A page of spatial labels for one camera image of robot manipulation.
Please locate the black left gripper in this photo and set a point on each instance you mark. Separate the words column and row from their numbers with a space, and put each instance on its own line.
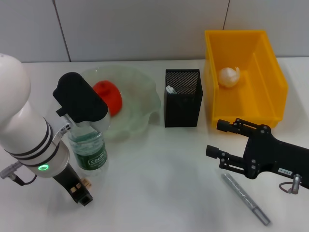
column 70, row 178

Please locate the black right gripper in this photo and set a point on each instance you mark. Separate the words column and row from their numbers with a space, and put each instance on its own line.
column 270, row 154

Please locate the tan eraser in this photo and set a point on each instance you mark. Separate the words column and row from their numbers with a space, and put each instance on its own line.
column 87, row 183

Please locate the clear green-label water bottle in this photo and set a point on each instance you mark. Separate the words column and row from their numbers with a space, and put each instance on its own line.
column 91, row 154

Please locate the silver grey pen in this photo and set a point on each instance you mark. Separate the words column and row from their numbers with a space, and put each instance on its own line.
column 243, row 197

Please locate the white paper ball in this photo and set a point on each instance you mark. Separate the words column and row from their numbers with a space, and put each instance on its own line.
column 229, row 77

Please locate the green utility knife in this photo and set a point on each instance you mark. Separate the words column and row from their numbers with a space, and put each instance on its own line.
column 171, row 89

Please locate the red tomato-shaped object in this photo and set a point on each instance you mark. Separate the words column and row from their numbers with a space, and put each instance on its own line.
column 113, row 96

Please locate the black mesh pen holder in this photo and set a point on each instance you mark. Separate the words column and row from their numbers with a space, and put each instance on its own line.
column 183, row 111

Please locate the translucent wavy fruit plate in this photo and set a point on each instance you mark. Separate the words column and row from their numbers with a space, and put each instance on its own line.
column 140, row 96

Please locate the yellow plastic bin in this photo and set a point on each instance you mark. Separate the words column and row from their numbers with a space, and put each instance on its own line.
column 265, row 72

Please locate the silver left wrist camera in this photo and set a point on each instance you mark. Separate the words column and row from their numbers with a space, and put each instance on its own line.
column 79, row 99

